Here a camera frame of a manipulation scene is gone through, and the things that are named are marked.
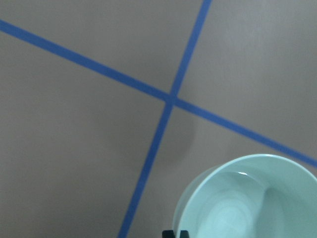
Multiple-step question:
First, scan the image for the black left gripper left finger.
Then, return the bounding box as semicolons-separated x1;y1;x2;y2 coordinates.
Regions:
162;230;175;238

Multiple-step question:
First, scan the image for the light green bowl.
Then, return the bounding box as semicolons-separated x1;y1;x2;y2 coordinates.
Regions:
172;154;317;238

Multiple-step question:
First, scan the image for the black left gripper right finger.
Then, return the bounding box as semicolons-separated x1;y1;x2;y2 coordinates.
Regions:
180;230;189;238

